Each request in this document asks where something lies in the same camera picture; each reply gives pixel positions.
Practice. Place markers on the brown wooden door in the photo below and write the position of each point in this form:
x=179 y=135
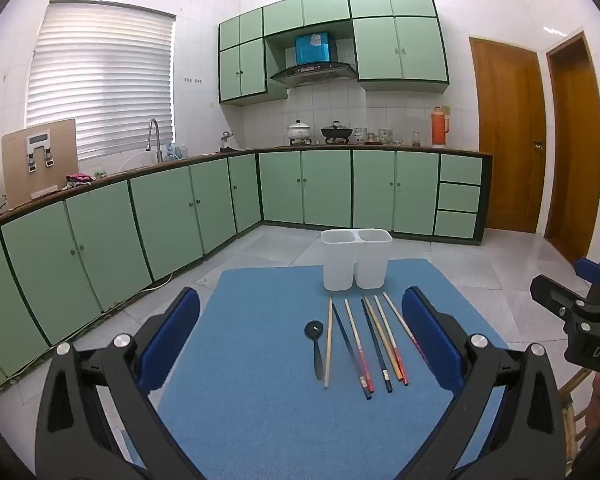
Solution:
x=575 y=160
x=510 y=135

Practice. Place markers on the white window blind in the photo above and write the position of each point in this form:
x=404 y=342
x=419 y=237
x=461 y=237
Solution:
x=100 y=75

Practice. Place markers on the dark kitchen countertop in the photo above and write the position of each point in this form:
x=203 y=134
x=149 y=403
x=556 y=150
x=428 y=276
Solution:
x=460 y=152

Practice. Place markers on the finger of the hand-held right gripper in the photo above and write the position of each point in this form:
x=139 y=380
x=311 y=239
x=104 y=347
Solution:
x=555 y=295
x=597 y=272

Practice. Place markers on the light wooden chopstick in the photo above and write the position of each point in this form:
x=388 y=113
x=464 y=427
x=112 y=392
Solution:
x=328 y=345

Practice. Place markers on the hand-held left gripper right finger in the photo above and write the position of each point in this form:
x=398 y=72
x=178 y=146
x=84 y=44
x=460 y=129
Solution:
x=425 y=340

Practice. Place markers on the glass jar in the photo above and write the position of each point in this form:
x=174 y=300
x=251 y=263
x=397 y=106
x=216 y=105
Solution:
x=372 y=138
x=415 y=139
x=385 y=135
x=361 y=135

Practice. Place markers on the blue table mat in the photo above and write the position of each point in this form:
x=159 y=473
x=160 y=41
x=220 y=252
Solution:
x=260 y=360

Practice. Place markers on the wooden chopstick red end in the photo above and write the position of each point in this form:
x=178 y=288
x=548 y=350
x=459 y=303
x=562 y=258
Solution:
x=391 y=340
x=394 y=307
x=357 y=342

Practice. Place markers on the dark patterned chopstick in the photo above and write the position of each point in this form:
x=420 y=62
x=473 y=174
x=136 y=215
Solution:
x=349 y=350

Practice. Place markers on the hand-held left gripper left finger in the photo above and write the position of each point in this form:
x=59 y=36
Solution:
x=172 y=340

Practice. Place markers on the green base cabinet unit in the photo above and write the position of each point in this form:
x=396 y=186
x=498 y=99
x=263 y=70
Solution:
x=105 y=240

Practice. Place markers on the clear bottle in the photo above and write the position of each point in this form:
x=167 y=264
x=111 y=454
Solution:
x=182 y=152
x=171 y=152

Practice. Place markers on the white cooking pot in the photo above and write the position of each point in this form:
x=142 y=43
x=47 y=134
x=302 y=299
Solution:
x=298 y=131

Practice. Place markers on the black range hood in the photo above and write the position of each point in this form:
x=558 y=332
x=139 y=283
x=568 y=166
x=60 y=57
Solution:
x=312 y=74

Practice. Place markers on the steel kitchen faucet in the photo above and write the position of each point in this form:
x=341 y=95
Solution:
x=157 y=147

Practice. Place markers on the red cloth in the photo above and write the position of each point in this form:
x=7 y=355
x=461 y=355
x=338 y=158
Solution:
x=79 y=178

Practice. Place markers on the wooden board with metal clamps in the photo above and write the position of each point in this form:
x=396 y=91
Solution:
x=17 y=170

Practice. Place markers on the green wall cabinet unit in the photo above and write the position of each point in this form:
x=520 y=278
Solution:
x=405 y=50

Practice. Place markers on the white double utensil holder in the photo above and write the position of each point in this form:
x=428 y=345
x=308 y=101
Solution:
x=337 y=265

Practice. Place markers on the black wok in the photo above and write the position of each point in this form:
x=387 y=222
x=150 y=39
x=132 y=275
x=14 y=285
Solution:
x=337 y=132

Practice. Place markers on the black spoon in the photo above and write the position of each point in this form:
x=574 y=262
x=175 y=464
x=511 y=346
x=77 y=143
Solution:
x=313 y=330

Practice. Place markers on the dark blue chopstick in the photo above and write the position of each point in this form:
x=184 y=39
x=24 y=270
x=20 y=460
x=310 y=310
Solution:
x=376 y=347

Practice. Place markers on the wooden chopstick orange end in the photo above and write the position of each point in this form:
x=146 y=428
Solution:
x=384 y=340

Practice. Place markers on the red thermos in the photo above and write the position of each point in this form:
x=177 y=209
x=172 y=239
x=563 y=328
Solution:
x=438 y=130

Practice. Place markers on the steel kettle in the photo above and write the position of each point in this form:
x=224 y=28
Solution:
x=226 y=137

